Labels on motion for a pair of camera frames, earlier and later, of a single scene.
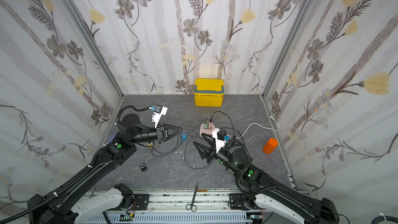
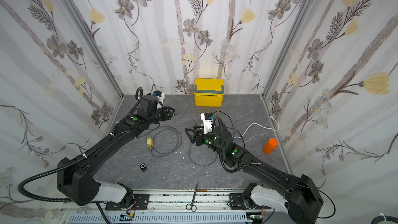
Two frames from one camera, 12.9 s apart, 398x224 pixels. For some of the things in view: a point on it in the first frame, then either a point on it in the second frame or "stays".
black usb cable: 211,121 stays
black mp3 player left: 143,167 stays
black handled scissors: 192,206 stays
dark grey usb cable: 170,150 stays
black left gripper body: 159,133 to 165,113
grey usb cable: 192,137 to 192,143
